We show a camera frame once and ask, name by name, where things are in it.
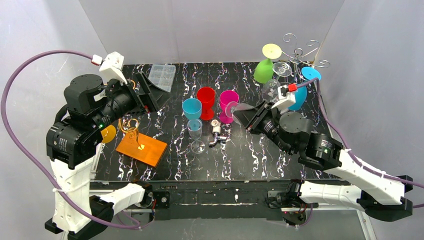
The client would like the red wine glass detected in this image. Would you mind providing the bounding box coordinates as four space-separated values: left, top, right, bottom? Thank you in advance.
196 87 216 121

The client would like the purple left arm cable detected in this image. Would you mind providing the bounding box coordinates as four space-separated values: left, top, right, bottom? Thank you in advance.
0 49 143 231

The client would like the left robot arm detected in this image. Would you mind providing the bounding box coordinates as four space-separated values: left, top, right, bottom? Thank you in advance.
45 72 170 240

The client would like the silver wire glass rack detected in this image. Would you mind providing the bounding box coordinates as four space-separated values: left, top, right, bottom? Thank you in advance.
273 33 331 77

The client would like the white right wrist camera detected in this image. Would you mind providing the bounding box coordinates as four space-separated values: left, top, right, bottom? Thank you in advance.
271 83 298 112

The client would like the orange yellow wine glass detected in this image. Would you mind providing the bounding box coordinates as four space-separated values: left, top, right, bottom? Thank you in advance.
100 125 117 144

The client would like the light blue wine glass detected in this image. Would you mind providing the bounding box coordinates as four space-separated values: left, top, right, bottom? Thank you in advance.
182 98 202 132

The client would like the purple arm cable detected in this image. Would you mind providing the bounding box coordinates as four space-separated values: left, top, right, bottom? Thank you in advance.
0 49 143 231
295 77 424 228

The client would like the green wine glass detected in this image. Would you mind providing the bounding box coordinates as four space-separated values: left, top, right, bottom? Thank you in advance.
253 43 283 84

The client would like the blue wine glass silver rack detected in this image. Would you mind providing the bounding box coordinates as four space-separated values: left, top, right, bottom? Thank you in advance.
288 66 322 111

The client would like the orange wooden rack base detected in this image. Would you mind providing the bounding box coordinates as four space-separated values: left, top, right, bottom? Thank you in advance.
115 131 168 168

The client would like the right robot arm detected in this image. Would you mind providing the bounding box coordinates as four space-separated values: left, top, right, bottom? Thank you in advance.
233 102 413 222

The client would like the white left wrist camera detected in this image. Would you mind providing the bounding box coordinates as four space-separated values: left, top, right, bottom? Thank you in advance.
91 51 128 85

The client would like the clear wine glass gold rack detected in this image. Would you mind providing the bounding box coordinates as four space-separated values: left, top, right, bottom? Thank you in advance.
187 119 206 154

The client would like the pink wine glass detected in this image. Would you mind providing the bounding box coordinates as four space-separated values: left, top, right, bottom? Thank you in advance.
219 90 239 124

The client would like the clear wine glass silver rack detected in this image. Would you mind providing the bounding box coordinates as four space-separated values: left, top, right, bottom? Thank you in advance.
261 61 293 102

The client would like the clear plastic screw box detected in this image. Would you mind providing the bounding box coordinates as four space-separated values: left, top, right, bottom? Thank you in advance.
148 64 176 93

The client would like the gold wire glass rack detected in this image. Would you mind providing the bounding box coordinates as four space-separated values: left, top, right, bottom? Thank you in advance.
118 79 147 152

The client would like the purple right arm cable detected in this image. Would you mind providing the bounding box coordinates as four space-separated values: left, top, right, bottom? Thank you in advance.
295 77 424 228

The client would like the aluminium front rail frame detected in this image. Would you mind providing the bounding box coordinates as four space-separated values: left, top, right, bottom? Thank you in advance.
97 180 377 240

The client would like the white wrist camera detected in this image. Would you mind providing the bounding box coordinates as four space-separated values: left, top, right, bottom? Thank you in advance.
271 83 298 112
91 51 128 85

